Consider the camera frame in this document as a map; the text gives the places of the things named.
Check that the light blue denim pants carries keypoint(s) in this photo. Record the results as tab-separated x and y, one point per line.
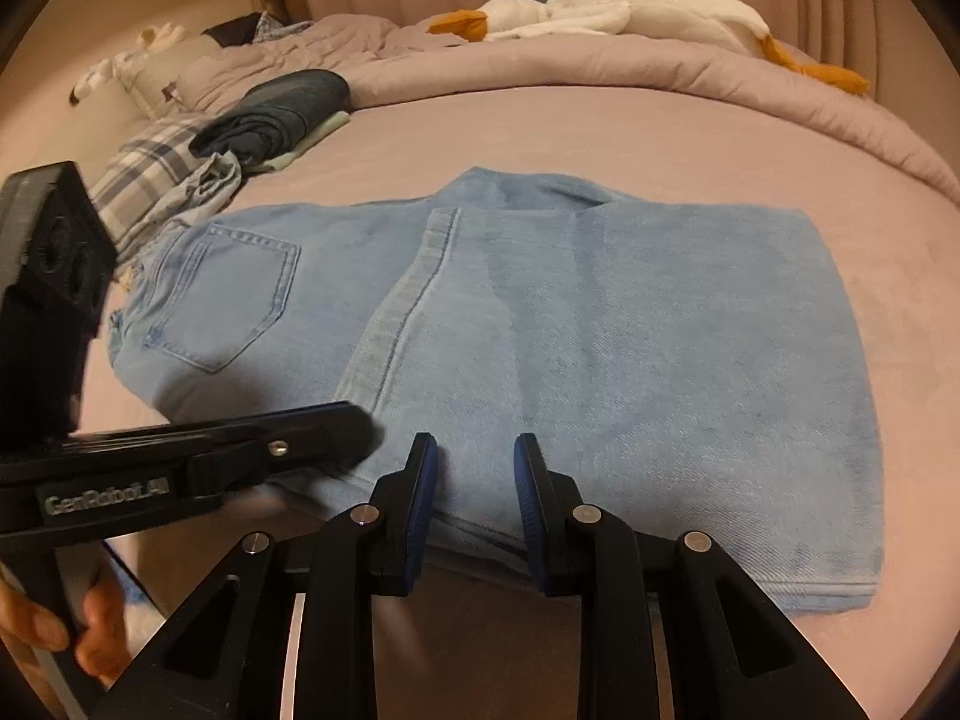
637	352

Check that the purple comforter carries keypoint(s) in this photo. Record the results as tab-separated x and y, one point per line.
600	67

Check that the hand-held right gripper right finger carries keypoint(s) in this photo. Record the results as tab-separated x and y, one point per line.
529	510

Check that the folded dark blue jeans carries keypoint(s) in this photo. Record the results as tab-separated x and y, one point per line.
300	97

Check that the white goose plush toy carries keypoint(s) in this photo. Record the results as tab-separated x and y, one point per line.
675	4

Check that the bed with pink sheet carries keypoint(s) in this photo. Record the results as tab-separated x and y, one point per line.
525	135

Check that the blue plaid shirt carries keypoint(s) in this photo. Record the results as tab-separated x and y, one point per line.
277	30

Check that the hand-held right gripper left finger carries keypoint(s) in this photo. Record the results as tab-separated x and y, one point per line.
424	495

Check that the blue plaid pillow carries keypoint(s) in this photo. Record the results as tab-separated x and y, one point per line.
142	157

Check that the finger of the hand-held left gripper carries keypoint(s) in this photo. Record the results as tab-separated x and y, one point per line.
322	439

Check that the folded light green cloth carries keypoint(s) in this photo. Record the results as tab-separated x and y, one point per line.
315	136

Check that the person's left hand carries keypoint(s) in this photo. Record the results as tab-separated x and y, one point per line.
105	637

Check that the white plush bunny toy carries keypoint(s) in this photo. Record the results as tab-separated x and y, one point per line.
161	36

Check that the dark garment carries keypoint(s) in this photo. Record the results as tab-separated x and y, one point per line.
232	28

